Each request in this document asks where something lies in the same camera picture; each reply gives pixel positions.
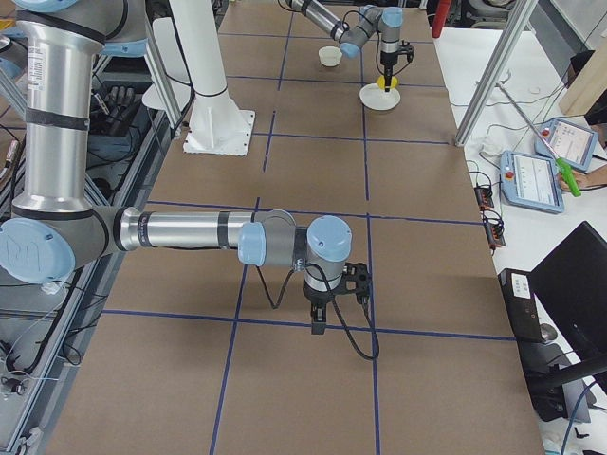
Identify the cream white bowl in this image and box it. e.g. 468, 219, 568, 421
318, 46, 342, 67

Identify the orange black adapter lower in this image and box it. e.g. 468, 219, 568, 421
481, 209, 506, 251

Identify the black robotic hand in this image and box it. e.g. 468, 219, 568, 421
90, 85, 139, 126

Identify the blue teach pendant far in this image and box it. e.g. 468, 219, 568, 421
540, 118, 598, 172

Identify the blue cable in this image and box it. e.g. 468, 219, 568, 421
561, 381, 597, 455

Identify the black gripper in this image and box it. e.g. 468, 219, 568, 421
379, 50, 395, 92
303, 282, 339, 334

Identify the green handled reacher stick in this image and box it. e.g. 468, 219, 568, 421
496, 82, 581, 197

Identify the aluminium frame post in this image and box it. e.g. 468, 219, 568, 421
454, 0, 538, 147

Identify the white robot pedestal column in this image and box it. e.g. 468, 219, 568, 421
170, 0, 255, 156

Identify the black box device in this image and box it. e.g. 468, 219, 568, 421
498, 268, 543, 343

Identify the blue teach pendant near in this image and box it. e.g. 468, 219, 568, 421
500, 151, 564, 213

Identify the orange black adapter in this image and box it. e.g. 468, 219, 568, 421
474, 185, 494, 210
481, 209, 506, 251

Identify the black laptop computer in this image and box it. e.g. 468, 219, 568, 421
529, 221, 606, 359

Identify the yellow lemon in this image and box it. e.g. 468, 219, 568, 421
376, 76, 399, 90

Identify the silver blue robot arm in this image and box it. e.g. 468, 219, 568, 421
285, 0, 414, 93
1, 1, 354, 335

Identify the blue teach pendant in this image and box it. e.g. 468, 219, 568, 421
540, 118, 598, 172
500, 151, 564, 213

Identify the white round plate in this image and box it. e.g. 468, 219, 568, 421
359, 83, 401, 111

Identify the wooden board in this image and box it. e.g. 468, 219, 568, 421
560, 32, 606, 116

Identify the person hand on table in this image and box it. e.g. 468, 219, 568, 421
572, 165, 607, 191

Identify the aluminium side rail frame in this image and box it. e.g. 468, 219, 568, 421
0, 108, 176, 455

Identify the orange black adapter upper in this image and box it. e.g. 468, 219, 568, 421
474, 185, 494, 210

